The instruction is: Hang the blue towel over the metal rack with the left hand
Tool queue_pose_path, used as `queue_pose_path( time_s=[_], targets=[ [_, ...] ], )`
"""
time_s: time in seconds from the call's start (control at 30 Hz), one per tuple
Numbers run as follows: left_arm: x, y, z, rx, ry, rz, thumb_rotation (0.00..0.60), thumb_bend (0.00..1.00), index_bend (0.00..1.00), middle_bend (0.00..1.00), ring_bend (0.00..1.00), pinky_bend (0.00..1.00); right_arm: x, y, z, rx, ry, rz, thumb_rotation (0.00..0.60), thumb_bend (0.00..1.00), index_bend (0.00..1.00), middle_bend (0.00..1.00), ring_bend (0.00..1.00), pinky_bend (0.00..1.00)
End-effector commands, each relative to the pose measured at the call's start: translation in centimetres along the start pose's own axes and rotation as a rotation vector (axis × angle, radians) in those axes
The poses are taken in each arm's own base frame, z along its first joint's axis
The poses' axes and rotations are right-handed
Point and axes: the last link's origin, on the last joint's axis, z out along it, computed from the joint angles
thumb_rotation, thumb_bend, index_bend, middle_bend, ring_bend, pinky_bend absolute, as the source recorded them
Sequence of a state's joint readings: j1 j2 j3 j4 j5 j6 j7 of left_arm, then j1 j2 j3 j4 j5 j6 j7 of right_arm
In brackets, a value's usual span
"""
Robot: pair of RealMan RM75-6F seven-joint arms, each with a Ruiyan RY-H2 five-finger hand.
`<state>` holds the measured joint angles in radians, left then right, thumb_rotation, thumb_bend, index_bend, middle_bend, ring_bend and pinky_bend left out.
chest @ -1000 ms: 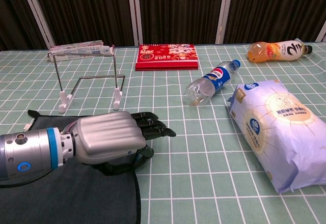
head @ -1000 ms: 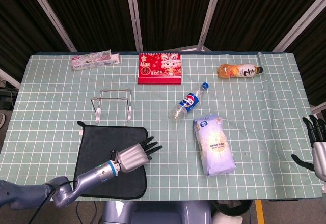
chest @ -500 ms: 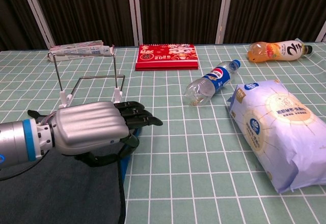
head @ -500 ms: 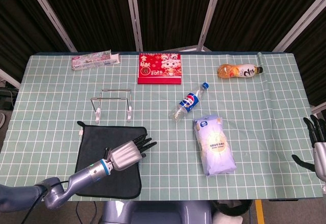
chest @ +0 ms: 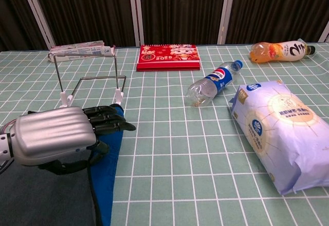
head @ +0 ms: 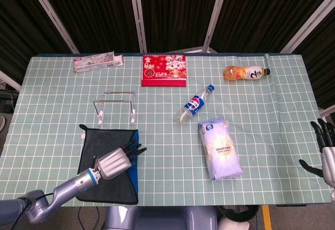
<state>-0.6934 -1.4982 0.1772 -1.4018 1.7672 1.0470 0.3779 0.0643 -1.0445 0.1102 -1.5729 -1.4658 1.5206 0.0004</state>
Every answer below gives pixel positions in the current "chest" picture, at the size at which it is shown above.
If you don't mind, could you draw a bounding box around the green checkered tablecloth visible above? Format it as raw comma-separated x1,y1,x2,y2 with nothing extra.
0,42,329,226

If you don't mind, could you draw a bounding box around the red desk calendar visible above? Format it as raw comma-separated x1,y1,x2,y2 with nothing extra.
136,43,201,72

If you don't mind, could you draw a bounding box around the toothpaste box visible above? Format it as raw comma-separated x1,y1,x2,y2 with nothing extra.
48,40,116,62

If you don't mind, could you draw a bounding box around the orange drink bottle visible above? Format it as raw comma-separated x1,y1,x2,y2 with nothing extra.
249,40,316,64

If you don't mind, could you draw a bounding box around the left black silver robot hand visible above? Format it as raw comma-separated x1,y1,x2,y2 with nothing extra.
14,104,137,176

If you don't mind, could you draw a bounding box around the lilac tissue pack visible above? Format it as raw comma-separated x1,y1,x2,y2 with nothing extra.
228,80,329,196

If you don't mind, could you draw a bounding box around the white partition frame post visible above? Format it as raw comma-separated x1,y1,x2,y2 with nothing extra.
317,20,329,43
127,0,144,47
217,0,237,45
19,0,57,50

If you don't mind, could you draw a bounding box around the empty Pepsi plastic bottle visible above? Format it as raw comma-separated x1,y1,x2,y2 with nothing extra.
185,60,244,107

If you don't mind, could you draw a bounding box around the metal wire rack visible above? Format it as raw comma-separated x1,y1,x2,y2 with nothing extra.
53,46,127,108

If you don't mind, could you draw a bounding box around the blue towel with black trim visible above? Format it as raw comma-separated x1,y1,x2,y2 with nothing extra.
0,105,125,226

